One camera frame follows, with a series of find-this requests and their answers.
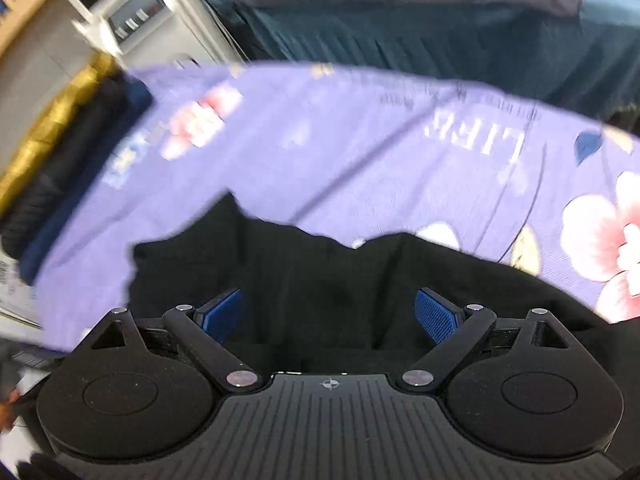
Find teal blue blanket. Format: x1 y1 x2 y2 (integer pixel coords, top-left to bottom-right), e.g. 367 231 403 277
200 0 640 128

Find black folded clothes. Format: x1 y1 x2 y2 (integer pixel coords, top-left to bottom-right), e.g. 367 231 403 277
0 75 131 261

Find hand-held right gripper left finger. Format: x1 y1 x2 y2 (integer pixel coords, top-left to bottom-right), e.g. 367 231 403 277
75 288 264 393

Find wooden desk edge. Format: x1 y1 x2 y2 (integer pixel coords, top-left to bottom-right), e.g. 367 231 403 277
0 0 68 58

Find navy folded clothes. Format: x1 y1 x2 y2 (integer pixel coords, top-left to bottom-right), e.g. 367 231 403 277
17 80 156 286

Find gold folded cloth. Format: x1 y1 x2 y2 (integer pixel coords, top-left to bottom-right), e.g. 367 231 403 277
0 52 121 216

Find black zip jacket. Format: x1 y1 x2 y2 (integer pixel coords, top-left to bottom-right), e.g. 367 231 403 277
122 192 640 411

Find grey cabinet with display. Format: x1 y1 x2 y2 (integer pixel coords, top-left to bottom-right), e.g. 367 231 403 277
72 0 251 71

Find printed paper sheet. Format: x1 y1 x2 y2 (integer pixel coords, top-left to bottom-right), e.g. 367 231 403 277
0 255 43 328

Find purple floral bed sheet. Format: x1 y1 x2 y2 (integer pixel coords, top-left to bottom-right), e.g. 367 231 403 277
35 60 640 351

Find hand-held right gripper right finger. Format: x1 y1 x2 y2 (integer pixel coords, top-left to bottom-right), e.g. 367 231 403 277
397 288 571 393

